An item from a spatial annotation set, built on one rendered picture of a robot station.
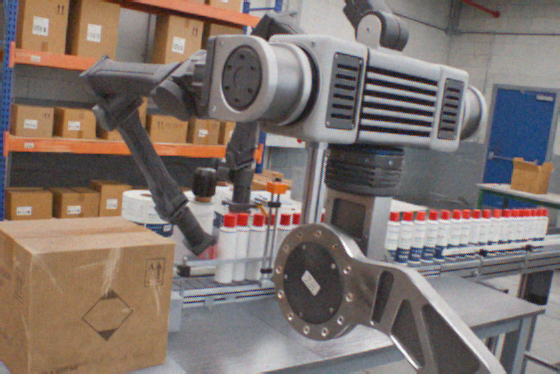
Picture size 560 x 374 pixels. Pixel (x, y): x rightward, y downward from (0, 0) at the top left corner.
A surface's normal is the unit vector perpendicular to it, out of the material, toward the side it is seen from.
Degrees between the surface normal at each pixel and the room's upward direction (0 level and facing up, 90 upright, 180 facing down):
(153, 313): 90
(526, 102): 90
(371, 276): 90
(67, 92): 90
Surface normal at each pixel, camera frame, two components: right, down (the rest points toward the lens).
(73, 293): 0.67, 0.19
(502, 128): -0.74, 0.01
